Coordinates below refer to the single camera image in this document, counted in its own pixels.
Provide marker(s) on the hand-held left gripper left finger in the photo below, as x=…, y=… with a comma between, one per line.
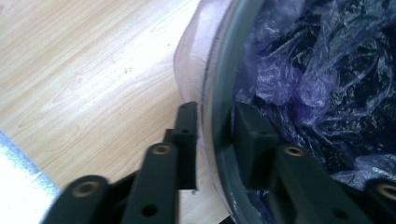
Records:
x=187, y=155

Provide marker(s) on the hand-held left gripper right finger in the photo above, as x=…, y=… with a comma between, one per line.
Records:
x=253, y=149

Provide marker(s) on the translucent pink plastic bag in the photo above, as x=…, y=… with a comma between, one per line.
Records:
x=311, y=62

